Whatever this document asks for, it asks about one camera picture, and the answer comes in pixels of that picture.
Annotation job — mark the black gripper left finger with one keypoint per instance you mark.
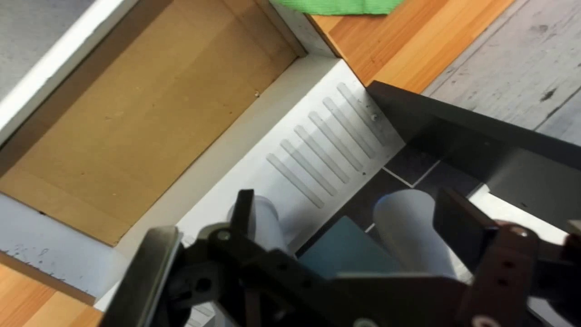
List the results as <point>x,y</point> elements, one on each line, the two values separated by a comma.
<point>243,218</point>

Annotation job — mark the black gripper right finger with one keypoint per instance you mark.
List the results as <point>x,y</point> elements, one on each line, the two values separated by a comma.
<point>483,260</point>

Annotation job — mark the grey tap with curved nozzle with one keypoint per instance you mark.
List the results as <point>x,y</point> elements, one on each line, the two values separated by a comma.
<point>410,236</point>

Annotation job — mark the white sink with drainboard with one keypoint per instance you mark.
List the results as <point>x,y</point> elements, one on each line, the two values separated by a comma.
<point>242,174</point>

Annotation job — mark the teal plastic bin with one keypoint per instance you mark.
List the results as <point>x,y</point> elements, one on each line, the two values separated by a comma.
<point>345,247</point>

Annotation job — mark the wooden butcher block countertop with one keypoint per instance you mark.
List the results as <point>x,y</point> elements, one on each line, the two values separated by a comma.
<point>410,42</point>

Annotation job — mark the green cloth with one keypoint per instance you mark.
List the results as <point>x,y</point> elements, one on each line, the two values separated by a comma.
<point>338,5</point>

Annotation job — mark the wide black metal post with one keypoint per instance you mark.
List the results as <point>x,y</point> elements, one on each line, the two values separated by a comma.
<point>459,133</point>

